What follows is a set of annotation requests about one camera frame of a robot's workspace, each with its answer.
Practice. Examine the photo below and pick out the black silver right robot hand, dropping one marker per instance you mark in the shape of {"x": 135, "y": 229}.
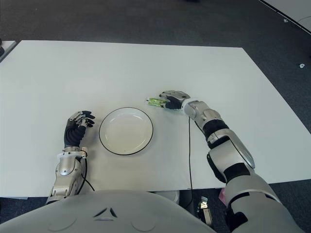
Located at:
{"x": 176, "y": 102}

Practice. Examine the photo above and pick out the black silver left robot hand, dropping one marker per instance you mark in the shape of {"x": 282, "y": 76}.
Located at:
{"x": 72, "y": 134}

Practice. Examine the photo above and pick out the green toothpaste tube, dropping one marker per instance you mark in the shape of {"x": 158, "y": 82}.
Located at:
{"x": 154, "y": 102}

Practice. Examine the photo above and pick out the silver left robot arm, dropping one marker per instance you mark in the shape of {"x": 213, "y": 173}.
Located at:
{"x": 64, "y": 167}

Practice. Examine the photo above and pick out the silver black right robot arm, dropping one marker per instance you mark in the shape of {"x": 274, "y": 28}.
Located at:
{"x": 218, "y": 126}

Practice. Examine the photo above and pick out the white plate with black rim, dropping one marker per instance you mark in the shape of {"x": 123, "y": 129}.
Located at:
{"x": 126, "y": 131}

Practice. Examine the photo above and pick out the grey robot torso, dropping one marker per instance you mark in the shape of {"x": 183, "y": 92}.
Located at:
{"x": 109, "y": 213}

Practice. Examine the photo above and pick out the white bucket under table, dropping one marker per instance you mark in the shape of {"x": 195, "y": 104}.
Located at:
{"x": 173, "y": 194}

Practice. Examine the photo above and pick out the white side table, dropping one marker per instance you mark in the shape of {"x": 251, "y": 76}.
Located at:
{"x": 8, "y": 47}

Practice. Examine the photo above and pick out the black object on side table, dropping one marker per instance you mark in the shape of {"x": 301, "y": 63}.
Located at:
{"x": 1, "y": 49}

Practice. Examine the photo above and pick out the white neighbouring table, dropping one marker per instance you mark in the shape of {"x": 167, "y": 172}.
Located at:
{"x": 296, "y": 9}

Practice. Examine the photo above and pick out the metal bracket under table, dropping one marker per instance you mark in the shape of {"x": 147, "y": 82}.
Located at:
{"x": 205, "y": 210}

